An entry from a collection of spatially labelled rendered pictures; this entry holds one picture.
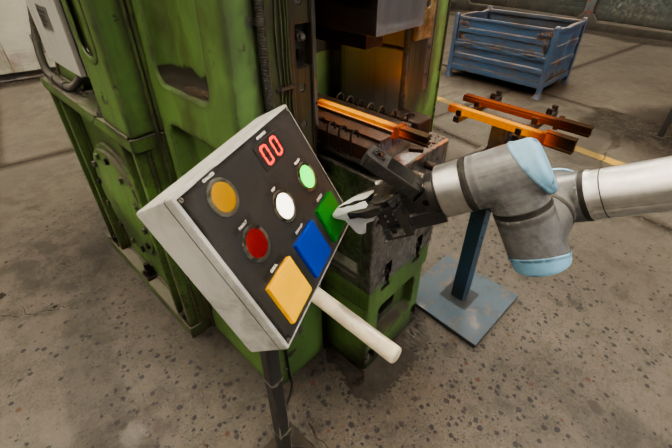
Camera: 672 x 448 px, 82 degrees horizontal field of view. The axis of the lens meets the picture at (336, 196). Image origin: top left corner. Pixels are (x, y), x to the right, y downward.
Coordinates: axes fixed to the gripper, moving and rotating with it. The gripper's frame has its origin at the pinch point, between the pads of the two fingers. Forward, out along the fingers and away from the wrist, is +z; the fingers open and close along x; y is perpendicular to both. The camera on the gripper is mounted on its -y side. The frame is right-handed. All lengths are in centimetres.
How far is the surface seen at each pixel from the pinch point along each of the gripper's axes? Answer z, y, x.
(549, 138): -37, 29, 63
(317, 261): 1.3, 2.6, -11.6
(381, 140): 1.7, 3.1, 39.9
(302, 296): 1.3, 3.3, -19.3
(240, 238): 2.0, -11.1, -21.8
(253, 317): 3.8, -0.9, -27.0
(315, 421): 60, 84, 7
